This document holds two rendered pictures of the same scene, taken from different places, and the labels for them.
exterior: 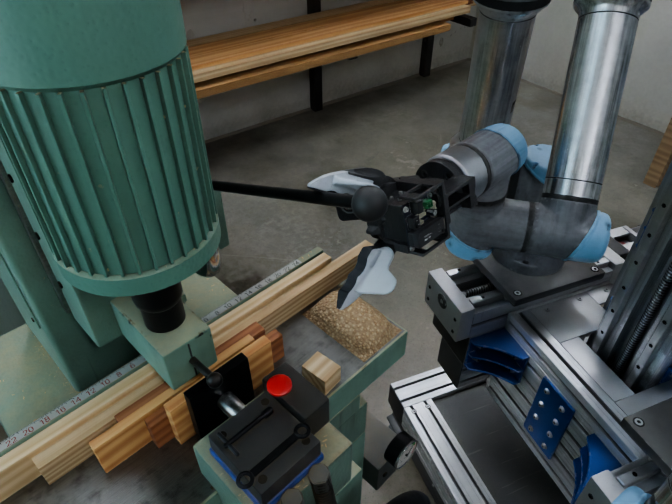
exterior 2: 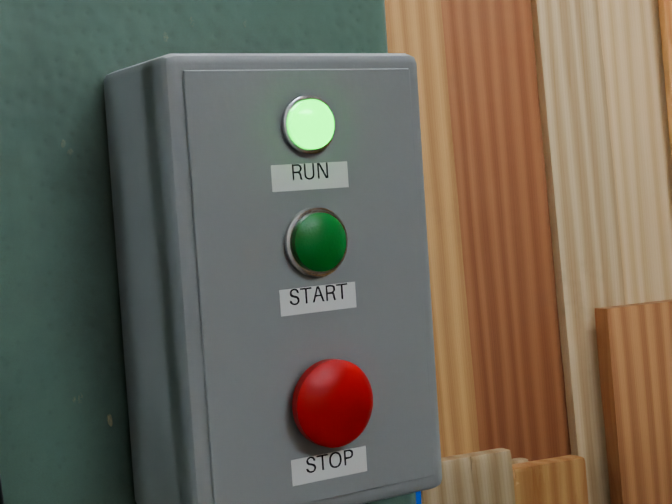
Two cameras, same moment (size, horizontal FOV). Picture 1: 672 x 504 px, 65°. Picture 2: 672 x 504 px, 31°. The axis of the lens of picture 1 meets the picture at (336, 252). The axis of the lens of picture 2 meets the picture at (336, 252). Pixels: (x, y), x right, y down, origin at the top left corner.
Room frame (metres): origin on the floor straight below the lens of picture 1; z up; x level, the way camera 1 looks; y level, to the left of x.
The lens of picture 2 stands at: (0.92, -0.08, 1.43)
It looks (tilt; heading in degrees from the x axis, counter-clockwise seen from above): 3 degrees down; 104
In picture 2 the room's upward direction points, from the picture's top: 4 degrees counter-clockwise
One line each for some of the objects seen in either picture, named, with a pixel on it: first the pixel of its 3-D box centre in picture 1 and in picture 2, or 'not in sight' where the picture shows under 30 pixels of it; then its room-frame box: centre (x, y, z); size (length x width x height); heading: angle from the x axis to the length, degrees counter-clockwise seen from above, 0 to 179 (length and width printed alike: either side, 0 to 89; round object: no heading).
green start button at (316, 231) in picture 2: not in sight; (319, 242); (0.81, 0.32, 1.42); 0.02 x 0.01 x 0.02; 45
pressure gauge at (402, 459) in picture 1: (398, 451); not in sight; (0.50, -0.11, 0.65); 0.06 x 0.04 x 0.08; 135
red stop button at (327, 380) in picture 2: not in sight; (333, 403); (0.81, 0.32, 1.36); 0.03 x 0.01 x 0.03; 45
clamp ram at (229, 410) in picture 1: (235, 409); not in sight; (0.39, 0.13, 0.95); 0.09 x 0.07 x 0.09; 135
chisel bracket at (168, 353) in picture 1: (166, 333); not in sight; (0.48, 0.23, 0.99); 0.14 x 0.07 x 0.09; 45
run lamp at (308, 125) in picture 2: not in sight; (311, 124); (0.81, 0.32, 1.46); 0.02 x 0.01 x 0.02; 45
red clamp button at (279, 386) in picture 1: (279, 385); not in sight; (0.37, 0.07, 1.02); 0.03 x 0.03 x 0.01
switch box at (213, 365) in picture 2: not in sight; (275, 282); (0.79, 0.35, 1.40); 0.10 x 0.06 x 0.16; 45
